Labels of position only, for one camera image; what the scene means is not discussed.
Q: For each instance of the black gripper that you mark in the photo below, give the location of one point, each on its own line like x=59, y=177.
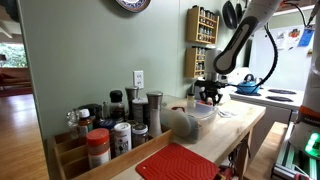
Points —
x=210, y=90

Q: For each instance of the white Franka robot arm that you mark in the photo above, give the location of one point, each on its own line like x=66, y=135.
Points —
x=243, y=30

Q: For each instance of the clear plastic container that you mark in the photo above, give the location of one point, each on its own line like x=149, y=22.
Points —
x=190, y=123

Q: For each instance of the black stove burner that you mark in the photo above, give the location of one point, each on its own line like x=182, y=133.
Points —
x=281, y=91
x=248, y=94
x=279, y=98

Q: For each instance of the blue kettle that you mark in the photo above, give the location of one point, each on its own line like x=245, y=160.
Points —
x=247, y=87

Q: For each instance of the wooden spice rack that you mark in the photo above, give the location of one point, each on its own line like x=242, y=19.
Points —
x=190, y=63
x=193, y=26

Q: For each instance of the white stove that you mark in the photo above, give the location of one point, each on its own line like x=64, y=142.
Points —
x=266, y=99

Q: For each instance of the steel pepper mill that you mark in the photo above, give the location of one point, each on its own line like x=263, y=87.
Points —
x=154, y=113

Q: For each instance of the tall white lid jar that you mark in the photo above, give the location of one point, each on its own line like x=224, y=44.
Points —
x=139, y=110

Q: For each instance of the red silicone mat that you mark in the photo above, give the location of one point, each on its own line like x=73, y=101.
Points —
x=176, y=163

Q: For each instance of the dark steel grinder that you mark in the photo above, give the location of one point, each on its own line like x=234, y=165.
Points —
x=131, y=96

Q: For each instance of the small white lid glass jar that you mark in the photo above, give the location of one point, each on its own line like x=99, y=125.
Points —
x=139, y=135

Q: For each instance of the black frying pan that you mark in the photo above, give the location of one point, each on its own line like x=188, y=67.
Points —
x=239, y=10
x=229, y=13

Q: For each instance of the white refrigerator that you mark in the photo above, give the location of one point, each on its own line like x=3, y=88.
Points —
x=293, y=63

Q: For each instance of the white paper sheet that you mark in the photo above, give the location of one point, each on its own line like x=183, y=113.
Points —
x=281, y=41

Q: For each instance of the black cap glass bottle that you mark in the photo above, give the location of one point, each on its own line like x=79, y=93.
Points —
x=116, y=105

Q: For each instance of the wooden spice tray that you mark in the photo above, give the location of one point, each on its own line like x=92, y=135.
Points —
x=133, y=155

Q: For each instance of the white spice shaker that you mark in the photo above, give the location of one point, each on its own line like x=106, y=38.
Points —
x=122, y=138

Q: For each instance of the colourful magnet picture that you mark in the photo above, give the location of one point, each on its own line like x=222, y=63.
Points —
x=294, y=34

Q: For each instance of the blue lid jar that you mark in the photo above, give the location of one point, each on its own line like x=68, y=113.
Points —
x=107, y=125

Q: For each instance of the blue paper sheet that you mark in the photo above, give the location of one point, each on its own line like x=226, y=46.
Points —
x=305, y=36

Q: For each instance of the black lid jar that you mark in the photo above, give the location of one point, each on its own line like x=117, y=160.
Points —
x=91, y=111

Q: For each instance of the orange lid spice jar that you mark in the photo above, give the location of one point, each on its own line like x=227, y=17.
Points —
x=98, y=148

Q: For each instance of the white cap sauce bottle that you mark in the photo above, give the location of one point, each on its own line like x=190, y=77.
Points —
x=84, y=123

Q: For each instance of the clear glass shaker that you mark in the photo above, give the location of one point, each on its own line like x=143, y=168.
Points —
x=72, y=121

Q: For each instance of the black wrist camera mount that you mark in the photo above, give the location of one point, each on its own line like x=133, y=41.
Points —
x=210, y=83

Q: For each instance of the white wall outlet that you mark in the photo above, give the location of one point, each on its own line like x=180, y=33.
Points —
x=138, y=79

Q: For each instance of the aluminium robot stand frame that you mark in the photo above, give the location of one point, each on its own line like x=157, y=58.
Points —
x=283, y=160

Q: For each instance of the decorative wall plate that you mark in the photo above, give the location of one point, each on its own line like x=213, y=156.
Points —
x=133, y=4

